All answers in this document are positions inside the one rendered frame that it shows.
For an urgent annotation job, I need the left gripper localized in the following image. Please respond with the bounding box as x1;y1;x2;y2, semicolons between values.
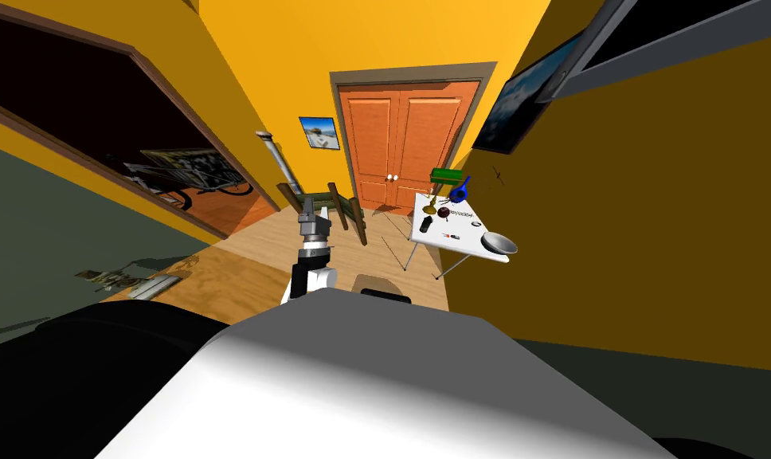
297;197;333;243

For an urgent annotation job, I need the wooden chair with green seat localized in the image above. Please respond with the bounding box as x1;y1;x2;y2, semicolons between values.
276;181;370;248

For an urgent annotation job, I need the grey pole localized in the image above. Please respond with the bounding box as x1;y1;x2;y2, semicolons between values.
254;130;304;196

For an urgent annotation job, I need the small blue framed picture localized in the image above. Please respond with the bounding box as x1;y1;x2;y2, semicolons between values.
298;116;342;151

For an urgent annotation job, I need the orange double door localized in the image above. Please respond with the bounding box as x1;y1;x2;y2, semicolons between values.
337;80;483;216

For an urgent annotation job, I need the black bicycle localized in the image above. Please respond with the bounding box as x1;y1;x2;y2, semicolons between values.
104;148;256;212

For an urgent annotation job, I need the white folding table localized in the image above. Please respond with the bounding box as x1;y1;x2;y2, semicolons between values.
402;167;519;281

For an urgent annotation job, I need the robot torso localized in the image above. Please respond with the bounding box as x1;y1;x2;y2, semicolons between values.
94;286;679;459

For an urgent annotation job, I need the large dark framed picture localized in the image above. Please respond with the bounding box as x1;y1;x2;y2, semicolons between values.
471;28;585;156

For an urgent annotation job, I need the grey framed window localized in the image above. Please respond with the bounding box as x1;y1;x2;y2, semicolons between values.
534;0;771;104

